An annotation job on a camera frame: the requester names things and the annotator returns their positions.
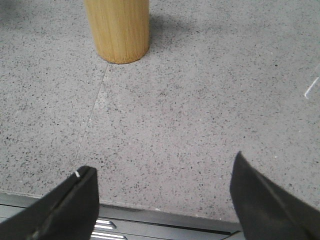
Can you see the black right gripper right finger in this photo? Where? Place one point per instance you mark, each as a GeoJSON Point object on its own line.
{"type": "Point", "coordinates": [266, 211]}

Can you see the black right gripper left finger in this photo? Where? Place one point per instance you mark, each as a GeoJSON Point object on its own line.
{"type": "Point", "coordinates": [68, 212]}

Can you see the bamboo cylinder holder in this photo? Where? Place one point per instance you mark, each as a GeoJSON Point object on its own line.
{"type": "Point", "coordinates": [120, 28]}

